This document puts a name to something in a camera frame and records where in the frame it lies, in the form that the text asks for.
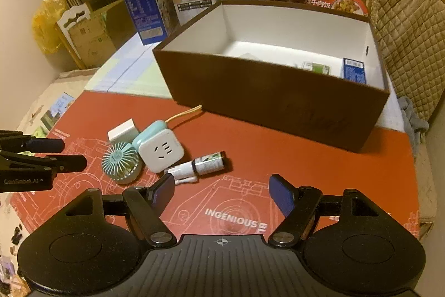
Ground orange cord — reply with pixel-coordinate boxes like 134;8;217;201
164;104;203;127

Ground brown storage box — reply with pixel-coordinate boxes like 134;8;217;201
153;0;391;154

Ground printed blanket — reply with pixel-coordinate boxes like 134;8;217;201
0;69;101;297

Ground teal handheld fan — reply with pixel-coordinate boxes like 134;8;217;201
102;140;143;186

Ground red printed desk mat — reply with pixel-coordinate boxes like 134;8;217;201
10;90;420;249

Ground yellow plastic bag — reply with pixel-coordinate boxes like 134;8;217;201
33;0;72;54

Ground grey cloth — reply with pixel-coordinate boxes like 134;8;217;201
398;96;430;156

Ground small green box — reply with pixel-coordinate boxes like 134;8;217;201
301;61;331;75

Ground small green-label bottle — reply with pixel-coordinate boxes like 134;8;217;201
193;151;228;176

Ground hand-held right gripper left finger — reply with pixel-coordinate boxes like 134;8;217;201
64;173;176;247

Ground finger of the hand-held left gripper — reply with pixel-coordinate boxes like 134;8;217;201
0;131;66;152
0;150;88;174

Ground beige quilted chair cover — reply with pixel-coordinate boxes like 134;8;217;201
367;0;445;124

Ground white adapter block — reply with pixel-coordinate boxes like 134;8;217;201
108;119;137;142

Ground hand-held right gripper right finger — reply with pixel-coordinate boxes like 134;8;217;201
269;173;393;247

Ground teal white socket cube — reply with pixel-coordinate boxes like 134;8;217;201
132;121;184;174

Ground cardboard box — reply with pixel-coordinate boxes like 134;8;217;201
56;0;136;70

